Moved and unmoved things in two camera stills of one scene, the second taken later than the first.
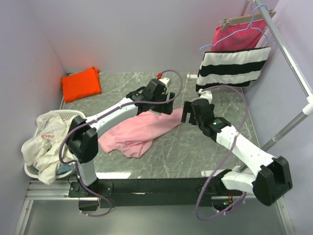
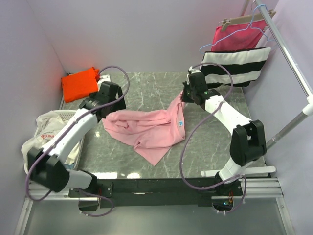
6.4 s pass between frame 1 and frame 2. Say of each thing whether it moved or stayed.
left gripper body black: moved
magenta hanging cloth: stayed
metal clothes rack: stayed
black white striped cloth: stayed
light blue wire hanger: stayed
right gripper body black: moved
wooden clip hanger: stayed
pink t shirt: moved
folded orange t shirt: stayed
